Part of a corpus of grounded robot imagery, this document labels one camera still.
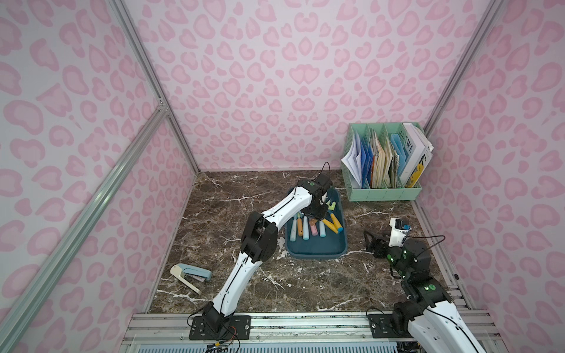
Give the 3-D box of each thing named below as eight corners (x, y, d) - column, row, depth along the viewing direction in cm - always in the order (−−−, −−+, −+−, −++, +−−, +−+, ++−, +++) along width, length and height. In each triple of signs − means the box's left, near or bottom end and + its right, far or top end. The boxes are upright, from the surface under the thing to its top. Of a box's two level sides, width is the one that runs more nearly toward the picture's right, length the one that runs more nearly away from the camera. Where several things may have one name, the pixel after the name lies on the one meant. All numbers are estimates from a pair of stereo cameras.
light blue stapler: (169, 279, 86) (165, 276, 83) (183, 260, 91) (180, 256, 88) (200, 295, 82) (197, 292, 79) (213, 274, 87) (210, 271, 84)
